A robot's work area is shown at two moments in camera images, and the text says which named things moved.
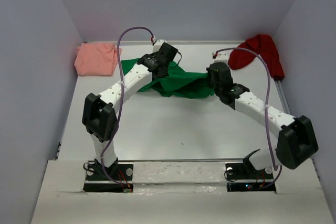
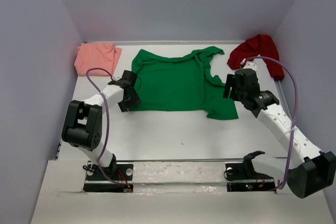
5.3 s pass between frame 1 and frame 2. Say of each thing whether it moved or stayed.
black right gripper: moved
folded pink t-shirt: stayed
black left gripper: moved
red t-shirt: stayed
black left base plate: stayed
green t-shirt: moved
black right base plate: stayed
